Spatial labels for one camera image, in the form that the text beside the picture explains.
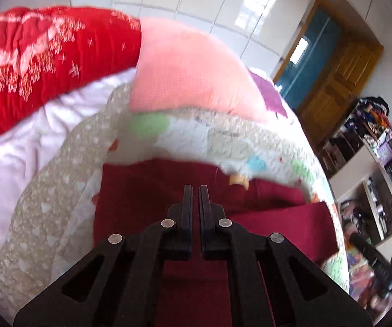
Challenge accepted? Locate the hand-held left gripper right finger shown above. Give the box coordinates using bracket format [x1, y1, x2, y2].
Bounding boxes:
[199, 185, 374, 327]

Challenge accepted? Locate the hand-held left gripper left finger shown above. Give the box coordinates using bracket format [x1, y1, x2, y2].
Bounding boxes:
[13, 184, 194, 327]

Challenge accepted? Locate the maroon fleece garment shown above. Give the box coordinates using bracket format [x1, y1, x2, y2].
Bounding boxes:
[93, 158, 340, 327]

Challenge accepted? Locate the heart patchwork quilt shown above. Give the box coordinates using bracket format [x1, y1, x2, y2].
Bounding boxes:
[0, 83, 350, 317]

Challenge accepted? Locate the purple cloth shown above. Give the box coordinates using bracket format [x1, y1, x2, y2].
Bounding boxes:
[249, 70, 287, 118]

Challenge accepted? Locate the pink pillow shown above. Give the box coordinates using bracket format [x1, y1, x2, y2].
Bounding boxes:
[129, 18, 268, 123]

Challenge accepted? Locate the white shelf unit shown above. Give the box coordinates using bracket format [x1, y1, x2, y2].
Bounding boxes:
[319, 109, 392, 246]

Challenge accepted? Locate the white bed sheet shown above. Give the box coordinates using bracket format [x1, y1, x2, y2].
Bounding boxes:
[0, 67, 137, 314]

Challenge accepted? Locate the wooden door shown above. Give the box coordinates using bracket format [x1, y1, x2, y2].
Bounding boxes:
[298, 39, 384, 144]

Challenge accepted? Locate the red floral comforter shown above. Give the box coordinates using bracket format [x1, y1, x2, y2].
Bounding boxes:
[0, 6, 142, 154]

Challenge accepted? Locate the white glossy wardrobe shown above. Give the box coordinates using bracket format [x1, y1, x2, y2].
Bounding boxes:
[112, 0, 322, 75]

